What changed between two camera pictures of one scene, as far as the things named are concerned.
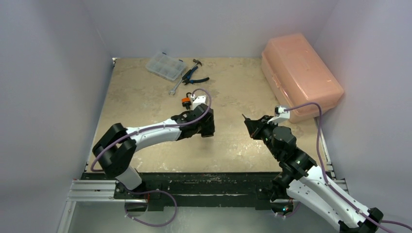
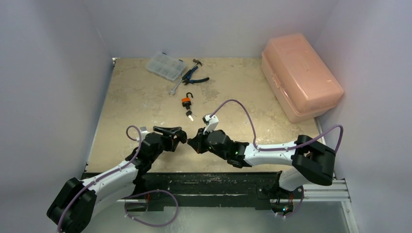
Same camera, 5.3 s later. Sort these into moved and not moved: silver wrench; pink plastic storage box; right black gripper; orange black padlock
Moved: right black gripper
Not moved: silver wrench; pink plastic storage box; orange black padlock
